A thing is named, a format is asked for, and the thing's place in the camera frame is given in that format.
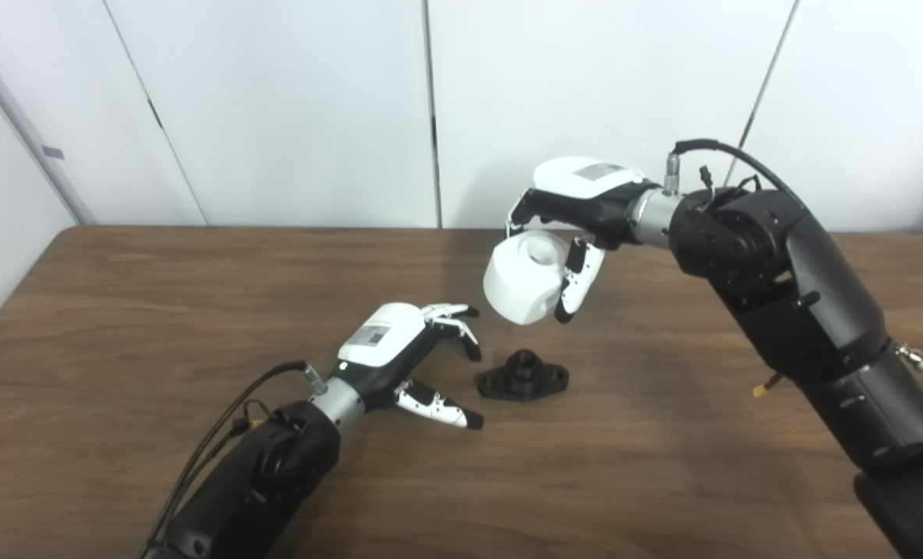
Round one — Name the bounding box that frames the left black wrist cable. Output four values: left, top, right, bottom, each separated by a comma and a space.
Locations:
137, 359, 328, 559

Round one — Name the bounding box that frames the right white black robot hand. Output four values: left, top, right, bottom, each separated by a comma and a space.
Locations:
505, 156, 660, 325

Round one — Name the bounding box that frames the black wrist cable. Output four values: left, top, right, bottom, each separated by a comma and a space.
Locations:
137, 359, 328, 559
663, 138, 811, 214

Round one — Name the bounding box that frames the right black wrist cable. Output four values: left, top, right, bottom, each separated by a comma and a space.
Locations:
663, 138, 811, 214

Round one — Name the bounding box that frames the round white piece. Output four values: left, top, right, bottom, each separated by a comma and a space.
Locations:
483, 229, 578, 325

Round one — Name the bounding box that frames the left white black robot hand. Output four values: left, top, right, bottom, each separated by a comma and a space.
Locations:
333, 301, 485, 432

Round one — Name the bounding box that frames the black flanged holder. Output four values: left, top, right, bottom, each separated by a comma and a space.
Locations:
474, 349, 571, 402

